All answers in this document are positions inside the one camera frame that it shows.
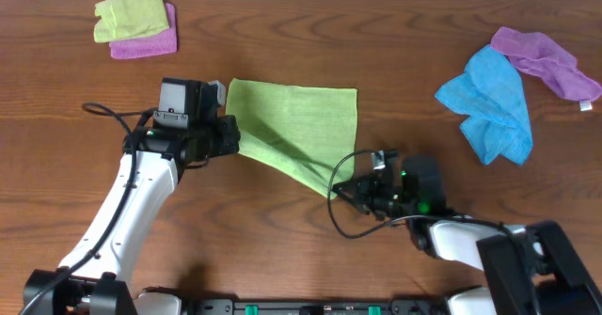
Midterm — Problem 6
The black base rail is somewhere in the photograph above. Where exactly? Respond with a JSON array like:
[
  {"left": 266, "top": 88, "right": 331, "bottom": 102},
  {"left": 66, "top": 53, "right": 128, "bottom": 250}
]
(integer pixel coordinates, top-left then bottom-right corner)
[{"left": 182, "top": 299, "right": 450, "bottom": 315}]

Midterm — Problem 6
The folded green cloth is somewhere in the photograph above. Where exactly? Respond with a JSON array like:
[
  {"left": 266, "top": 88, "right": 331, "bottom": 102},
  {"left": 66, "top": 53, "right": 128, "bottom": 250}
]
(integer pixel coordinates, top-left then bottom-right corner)
[{"left": 93, "top": 0, "right": 169, "bottom": 43}]

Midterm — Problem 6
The purple crumpled cloth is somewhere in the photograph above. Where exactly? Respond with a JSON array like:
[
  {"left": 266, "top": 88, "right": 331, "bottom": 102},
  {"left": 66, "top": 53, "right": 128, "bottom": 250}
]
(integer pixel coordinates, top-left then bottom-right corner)
[{"left": 490, "top": 26, "right": 601, "bottom": 112}]

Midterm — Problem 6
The folded pink cloth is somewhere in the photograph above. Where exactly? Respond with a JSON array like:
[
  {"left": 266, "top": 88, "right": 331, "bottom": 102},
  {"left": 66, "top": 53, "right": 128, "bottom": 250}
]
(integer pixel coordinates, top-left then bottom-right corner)
[{"left": 109, "top": 3, "right": 178, "bottom": 59}]

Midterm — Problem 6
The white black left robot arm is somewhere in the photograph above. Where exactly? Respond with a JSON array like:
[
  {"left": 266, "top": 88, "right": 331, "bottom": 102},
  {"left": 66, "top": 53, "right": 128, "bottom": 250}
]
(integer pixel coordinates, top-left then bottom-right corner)
[{"left": 21, "top": 78, "right": 241, "bottom": 314}]

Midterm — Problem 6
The light green cloth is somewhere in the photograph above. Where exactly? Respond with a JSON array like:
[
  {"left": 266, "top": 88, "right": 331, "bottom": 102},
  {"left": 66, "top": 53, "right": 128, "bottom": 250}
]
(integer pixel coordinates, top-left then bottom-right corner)
[{"left": 226, "top": 78, "right": 358, "bottom": 197}]

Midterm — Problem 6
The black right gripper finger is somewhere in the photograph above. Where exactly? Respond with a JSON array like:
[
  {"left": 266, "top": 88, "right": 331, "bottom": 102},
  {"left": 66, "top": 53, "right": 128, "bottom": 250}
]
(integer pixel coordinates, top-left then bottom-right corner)
[
  {"left": 332, "top": 173, "right": 376, "bottom": 193},
  {"left": 334, "top": 192, "right": 372, "bottom": 214}
]

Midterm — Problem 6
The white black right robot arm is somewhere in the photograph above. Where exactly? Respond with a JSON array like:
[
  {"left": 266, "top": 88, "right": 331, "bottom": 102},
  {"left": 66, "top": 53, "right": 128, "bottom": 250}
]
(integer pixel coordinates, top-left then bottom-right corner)
[{"left": 326, "top": 150, "right": 601, "bottom": 314}]

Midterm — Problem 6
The blue crumpled cloth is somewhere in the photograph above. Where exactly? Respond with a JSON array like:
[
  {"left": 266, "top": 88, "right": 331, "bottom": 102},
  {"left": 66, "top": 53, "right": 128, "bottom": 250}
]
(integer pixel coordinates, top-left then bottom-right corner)
[{"left": 436, "top": 45, "right": 533, "bottom": 165}]

